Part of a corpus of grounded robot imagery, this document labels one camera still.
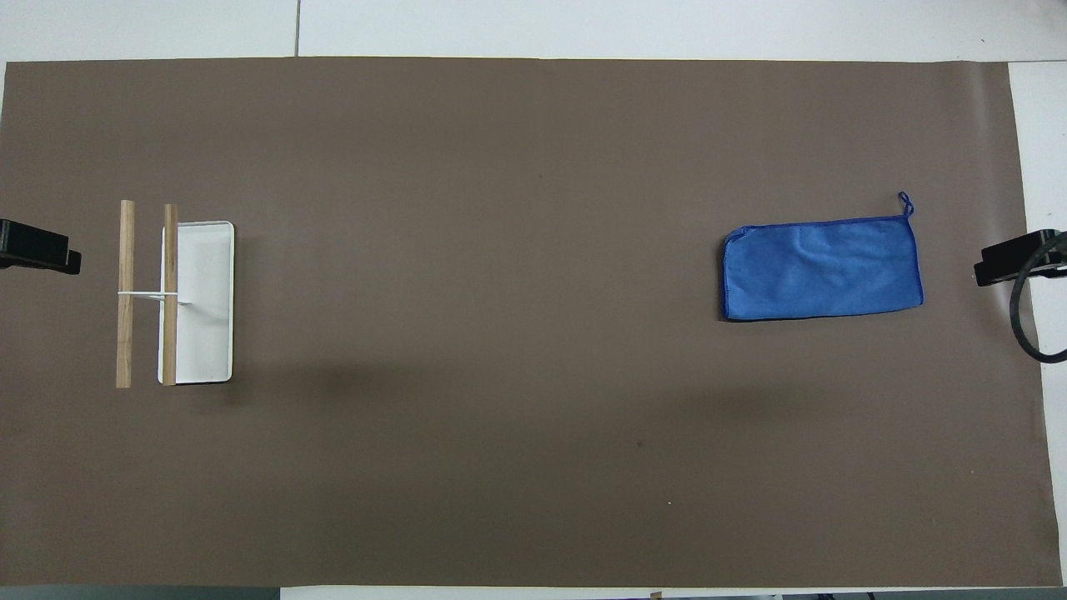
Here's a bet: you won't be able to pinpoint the blue cloth towel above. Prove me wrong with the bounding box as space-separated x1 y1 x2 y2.
719 191 926 323

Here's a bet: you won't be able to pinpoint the white towel rack wooden bars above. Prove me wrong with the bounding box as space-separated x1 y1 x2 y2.
116 199 237 390

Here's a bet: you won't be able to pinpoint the black cable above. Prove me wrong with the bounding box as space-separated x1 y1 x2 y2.
1009 235 1067 365

